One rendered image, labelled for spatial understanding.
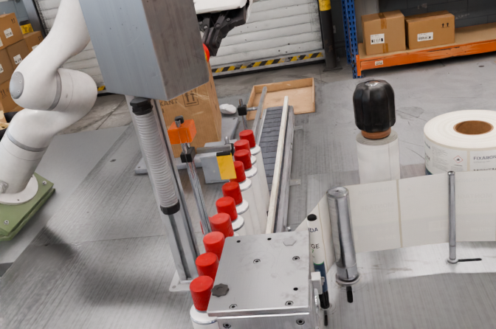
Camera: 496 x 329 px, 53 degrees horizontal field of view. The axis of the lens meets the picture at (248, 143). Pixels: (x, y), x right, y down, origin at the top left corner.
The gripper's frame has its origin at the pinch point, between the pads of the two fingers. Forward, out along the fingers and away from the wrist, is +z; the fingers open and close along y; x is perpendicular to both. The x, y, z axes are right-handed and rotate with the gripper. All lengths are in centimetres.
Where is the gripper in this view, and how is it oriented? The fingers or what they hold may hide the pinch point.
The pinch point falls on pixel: (210, 42)
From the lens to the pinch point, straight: 86.8
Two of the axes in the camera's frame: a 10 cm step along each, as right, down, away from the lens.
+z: -2.1, 8.4, -5.0
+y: 9.2, -0.2, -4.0
